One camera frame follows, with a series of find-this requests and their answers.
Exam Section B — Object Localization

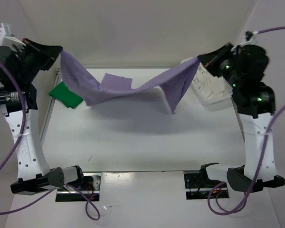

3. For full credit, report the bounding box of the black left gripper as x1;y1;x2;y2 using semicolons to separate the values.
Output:
18;38;64;82

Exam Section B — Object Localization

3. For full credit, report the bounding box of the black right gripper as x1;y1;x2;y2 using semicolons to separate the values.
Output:
198;41;243;88

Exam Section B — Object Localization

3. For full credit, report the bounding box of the green t shirt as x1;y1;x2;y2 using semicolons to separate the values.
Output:
48;81;83;109

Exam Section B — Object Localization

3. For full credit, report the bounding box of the lavender t shirt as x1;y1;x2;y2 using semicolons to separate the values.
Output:
60;50;200;113

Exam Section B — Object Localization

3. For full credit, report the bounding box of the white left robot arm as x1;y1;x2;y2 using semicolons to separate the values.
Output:
0;36;86;195

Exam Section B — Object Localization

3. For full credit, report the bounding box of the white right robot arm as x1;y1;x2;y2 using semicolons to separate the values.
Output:
198;43;285;193

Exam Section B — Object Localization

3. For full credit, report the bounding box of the cream t shirt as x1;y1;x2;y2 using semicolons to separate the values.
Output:
192;63;229;100

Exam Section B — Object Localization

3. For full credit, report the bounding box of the white plastic basket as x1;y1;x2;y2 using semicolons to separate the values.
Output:
186;64;232;111

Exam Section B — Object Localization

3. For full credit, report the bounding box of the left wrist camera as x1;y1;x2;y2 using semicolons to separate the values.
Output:
0;23;26;50

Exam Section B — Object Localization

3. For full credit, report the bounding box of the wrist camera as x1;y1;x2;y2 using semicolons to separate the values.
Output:
0;23;26;50
231;31;259;52

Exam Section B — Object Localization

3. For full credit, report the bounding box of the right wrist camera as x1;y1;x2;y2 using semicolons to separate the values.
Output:
231;31;259;52

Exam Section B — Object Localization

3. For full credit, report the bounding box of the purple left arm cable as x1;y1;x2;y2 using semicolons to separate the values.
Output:
0;53;101;220

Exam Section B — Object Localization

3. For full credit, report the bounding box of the aluminium table edge rail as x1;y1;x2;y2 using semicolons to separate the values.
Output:
40;68;61;145

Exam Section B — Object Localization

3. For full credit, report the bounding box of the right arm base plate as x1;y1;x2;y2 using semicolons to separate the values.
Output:
183;171;229;200

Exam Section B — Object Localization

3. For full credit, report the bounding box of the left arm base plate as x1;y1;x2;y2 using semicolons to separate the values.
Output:
55;172;101;202

